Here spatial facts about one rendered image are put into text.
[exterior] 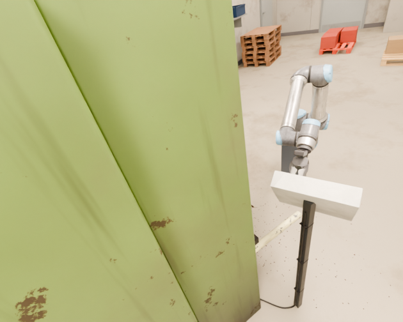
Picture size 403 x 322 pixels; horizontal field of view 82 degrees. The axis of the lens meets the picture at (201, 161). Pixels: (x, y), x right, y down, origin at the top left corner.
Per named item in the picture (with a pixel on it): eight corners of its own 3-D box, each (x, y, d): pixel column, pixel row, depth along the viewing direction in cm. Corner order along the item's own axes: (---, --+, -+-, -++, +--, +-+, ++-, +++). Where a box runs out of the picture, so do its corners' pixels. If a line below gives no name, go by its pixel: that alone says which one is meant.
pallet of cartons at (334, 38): (325, 44, 689) (327, 28, 665) (355, 41, 649) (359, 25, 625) (318, 55, 619) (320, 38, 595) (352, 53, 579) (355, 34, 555)
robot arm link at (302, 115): (289, 124, 232) (290, 107, 222) (308, 124, 224) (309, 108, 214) (286, 131, 221) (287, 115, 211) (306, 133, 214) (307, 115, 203)
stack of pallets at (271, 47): (256, 56, 733) (254, 27, 686) (281, 54, 690) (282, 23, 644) (241, 68, 661) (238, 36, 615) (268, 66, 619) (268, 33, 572)
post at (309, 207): (297, 299, 168) (309, 195, 105) (301, 305, 165) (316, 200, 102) (293, 303, 166) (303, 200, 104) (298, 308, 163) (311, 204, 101)
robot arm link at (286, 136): (292, 62, 166) (273, 138, 137) (311, 61, 160) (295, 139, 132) (292, 76, 175) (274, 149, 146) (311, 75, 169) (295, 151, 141)
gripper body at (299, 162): (307, 174, 121) (312, 153, 124) (306, 168, 114) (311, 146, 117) (292, 171, 125) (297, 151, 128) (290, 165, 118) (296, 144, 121)
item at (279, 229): (295, 214, 157) (296, 208, 154) (302, 218, 153) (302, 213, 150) (247, 252, 142) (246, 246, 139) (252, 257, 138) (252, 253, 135)
